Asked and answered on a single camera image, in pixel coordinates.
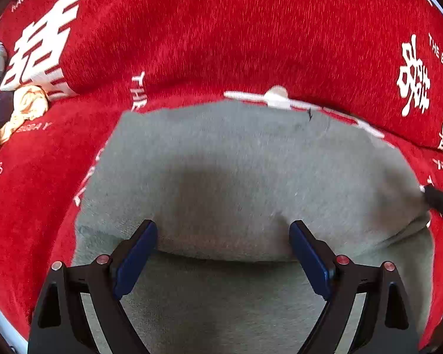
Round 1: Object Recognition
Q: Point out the dark purple cloth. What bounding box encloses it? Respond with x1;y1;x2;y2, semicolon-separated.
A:
0;92;14;128

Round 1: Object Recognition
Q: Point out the yellow orange cloth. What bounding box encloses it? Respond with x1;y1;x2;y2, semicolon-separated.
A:
0;86;48;145

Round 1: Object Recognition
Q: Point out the red wedding bed blanket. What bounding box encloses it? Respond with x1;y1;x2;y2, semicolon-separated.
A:
0;75;443;335

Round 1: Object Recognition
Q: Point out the red wedding quilt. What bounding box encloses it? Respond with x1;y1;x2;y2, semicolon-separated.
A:
0;0;443;151

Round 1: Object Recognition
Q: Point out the grey knit sweater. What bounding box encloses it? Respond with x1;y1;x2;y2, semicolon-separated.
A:
73;100;433;353

